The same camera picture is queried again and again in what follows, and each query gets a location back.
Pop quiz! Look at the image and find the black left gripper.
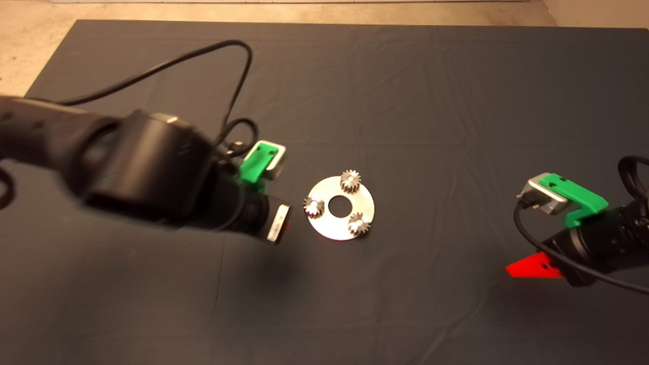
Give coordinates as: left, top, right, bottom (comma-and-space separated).
223, 189, 294, 246

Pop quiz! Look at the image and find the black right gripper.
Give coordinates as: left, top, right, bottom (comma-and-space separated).
505, 229, 609, 288

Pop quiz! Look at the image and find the bright steel planetary gear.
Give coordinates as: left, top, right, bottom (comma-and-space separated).
303, 197, 326, 219

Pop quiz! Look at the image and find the dark steel planetary gear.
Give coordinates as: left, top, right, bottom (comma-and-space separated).
339, 170, 362, 194

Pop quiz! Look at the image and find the round metal carrier plate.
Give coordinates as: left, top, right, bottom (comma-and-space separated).
306, 175, 375, 241

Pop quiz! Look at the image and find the dark grey table cloth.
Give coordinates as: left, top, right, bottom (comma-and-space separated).
0, 20, 649, 365

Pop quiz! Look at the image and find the right black camera cable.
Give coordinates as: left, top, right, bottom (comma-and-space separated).
513, 155, 649, 296

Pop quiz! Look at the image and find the black camera cable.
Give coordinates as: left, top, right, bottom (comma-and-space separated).
55, 40, 260, 159
513, 155, 649, 296

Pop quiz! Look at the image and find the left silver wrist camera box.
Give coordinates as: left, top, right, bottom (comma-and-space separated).
255, 140, 287, 181

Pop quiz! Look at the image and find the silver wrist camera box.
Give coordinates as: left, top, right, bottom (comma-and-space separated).
255, 140, 287, 181
516, 173, 569, 216

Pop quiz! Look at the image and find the left green camera mount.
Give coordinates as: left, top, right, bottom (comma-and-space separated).
238, 143, 279, 186

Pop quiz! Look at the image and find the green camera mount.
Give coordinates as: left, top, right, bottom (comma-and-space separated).
537, 173, 609, 228
238, 143, 279, 186

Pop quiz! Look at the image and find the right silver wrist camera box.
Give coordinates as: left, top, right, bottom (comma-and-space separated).
516, 173, 569, 216

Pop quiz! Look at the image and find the right green camera mount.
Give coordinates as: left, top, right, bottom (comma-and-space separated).
537, 173, 609, 228

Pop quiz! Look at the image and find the left black camera cable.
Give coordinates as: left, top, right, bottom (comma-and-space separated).
55, 40, 260, 159

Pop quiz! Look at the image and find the black braided cable sleeve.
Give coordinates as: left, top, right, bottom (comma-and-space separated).
0, 166, 17, 210

